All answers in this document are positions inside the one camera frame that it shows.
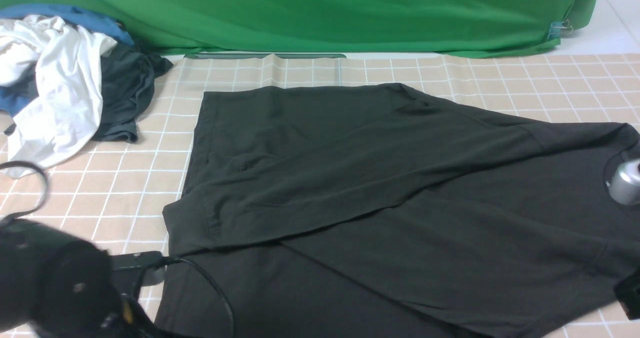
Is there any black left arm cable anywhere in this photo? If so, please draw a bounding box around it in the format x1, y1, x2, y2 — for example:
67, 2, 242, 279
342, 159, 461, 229
0, 161, 236, 338

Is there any beige checkered tablecloth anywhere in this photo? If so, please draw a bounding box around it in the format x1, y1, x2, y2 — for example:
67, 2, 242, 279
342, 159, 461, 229
0, 53, 640, 338

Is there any blue crumpled garment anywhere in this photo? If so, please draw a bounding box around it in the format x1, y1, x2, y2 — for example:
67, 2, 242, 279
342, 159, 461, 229
0, 3, 135, 117

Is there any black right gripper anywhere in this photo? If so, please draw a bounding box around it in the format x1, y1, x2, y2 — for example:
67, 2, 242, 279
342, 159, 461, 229
614, 276, 640, 321

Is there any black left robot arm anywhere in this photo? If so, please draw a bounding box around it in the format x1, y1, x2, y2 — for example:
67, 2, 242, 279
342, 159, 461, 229
0, 219, 122, 338

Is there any dark gray crumpled garment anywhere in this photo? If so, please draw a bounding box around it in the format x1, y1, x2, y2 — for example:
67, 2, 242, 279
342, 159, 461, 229
92, 43, 174, 144

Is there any dark gray long-sleeved shirt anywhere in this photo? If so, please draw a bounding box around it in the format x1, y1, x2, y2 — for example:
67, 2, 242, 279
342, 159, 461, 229
163, 83, 639, 338

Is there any blue binder clip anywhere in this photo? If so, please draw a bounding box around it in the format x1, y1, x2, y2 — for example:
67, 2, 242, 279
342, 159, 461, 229
547, 19, 574, 40

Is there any white crumpled garment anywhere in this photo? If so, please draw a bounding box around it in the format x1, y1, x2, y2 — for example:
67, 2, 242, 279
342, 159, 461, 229
1, 15, 117, 168

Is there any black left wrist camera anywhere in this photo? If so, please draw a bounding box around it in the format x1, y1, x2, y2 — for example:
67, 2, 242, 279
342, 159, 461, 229
110, 250, 166, 295

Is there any green backdrop cloth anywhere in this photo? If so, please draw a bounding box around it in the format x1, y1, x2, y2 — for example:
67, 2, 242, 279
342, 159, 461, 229
1, 0, 596, 58

